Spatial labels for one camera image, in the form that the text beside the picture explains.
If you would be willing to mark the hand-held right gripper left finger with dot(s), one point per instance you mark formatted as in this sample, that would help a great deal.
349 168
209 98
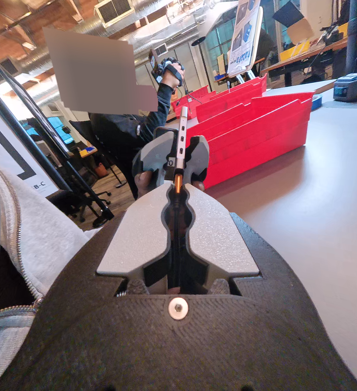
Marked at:
135 238

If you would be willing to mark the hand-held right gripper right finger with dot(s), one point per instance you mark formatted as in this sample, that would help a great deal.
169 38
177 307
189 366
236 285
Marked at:
221 241

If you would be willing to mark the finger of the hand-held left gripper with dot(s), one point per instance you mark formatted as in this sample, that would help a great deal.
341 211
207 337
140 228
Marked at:
198 155
157 152

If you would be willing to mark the grey usb hub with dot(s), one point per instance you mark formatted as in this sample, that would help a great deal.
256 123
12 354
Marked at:
182 134

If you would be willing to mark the red plastic bin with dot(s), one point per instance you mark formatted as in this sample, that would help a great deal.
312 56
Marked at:
190 100
258 137
221 107

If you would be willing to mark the person's left hand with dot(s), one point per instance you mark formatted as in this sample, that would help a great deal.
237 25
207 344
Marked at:
143 183

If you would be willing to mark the black office chair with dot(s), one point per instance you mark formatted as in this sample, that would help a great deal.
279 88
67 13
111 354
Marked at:
90 201

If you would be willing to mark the black light stand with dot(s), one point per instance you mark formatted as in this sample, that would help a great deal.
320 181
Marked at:
83 186

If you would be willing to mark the person's grey hoodie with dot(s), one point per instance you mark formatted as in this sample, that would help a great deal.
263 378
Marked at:
44 232

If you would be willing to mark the black floor lamp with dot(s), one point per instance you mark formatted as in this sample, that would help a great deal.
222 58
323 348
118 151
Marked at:
198 40

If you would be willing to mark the instruction poster board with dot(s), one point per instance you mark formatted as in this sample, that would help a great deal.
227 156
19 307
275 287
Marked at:
242 45

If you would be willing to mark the blue tape roll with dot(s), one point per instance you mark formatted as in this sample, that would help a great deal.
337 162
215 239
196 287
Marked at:
316 102

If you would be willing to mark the white printed sign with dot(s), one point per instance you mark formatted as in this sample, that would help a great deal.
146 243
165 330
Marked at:
16 183

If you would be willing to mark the row of yellow bins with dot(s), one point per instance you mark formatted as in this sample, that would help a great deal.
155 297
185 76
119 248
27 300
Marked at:
291 52

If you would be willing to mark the wooden office desk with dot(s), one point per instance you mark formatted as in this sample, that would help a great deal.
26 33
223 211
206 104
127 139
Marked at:
319 53

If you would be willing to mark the cardboard sheet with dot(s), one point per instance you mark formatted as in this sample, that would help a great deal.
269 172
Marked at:
302 30

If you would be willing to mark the black square panel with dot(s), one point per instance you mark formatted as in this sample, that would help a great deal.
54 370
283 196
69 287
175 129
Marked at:
285 13

